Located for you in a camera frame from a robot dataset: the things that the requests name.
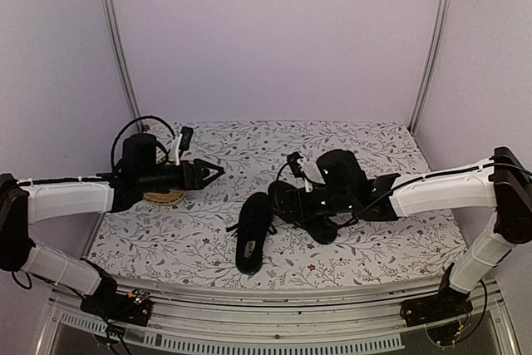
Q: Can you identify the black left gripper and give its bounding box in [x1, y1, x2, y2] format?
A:
[139, 158, 224, 193]

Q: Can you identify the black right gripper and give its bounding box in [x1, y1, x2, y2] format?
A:
[268, 186, 354, 224]

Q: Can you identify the red-soled shoe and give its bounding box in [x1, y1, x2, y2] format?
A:
[268, 181, 338, 244]

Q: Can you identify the black shoe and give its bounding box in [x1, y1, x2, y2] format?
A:
[226, 192, 277, 275]

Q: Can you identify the black shoelace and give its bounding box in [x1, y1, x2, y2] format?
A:
[225, 224, 278, 239]

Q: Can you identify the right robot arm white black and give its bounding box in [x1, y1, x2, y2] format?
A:
[268, 147, 531, 318]

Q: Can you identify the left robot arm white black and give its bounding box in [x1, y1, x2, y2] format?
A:
[1, 126, 224, 317]

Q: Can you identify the woven bamboo tray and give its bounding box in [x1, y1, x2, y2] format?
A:
[136, 157, 187, 205]

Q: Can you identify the floral tablecloth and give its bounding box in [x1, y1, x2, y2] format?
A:
[85, 121, 466, 291]

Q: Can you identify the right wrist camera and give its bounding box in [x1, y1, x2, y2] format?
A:
[287, 151, 325, 193]

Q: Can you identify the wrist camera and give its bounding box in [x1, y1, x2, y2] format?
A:
[287, 151, 325, 193]
[168, 126, 194, 165]

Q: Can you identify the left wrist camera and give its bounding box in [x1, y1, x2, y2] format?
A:
[168, 126, 194, 165]

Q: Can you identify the front aluminium rail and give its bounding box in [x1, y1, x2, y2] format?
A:
[36, 278, 524, 354]

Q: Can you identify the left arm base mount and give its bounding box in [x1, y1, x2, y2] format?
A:
[80, 288, 154, 327]

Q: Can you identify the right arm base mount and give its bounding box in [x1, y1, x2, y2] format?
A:
[400, 288, 473, 327]

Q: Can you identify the left aluminium frame post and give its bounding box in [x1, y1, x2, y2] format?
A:
[101, 0, 141, 119]

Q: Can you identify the aluminium frame post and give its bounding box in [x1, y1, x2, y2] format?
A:
[408, 0, 451, 136]
[101, 0, 141, 119]

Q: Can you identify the right aluminium frame post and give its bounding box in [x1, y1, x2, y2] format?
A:
[408, 0, 451, 136]

